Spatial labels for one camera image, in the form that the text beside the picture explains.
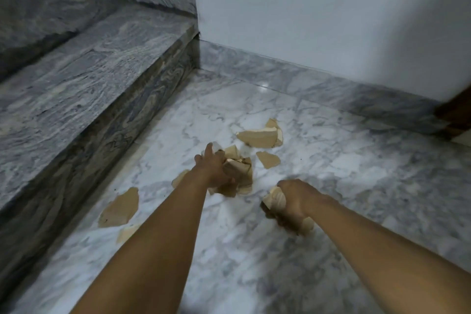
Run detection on pale flat pottery shard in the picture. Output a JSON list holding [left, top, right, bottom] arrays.
[[116, 224, 142, 245]]

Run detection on large flat beige pottery shard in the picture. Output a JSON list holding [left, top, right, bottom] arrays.
[[97, 187, 140, 229]]

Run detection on person's left hand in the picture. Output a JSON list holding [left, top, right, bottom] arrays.
[[194, 143, 237, 196]]

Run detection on heap of beige pottery shards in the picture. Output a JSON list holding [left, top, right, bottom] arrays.
[[208, 145, 254, 198]]

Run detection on flat triangular beige pottery shard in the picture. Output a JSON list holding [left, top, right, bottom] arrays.
[[256, 151, 281, 170]]

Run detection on person's right forearm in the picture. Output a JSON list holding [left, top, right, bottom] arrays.
[[307, 194, 471, 314]]

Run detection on pale beige pottery shard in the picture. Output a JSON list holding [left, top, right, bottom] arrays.
[[223, 157, 253, 183]]

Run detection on person's right hand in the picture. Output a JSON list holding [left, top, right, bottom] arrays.
[[270, 179, 323, 235]]

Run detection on person's left forearm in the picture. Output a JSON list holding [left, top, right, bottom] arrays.
[[69, 170, 213, 314]]

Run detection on large curved beige pottery shard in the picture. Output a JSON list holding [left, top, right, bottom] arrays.
[[236, 128, 284, 148]]

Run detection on ribbed beige pottery shard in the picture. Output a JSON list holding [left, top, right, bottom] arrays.
[[261, 186, 315, 236]]

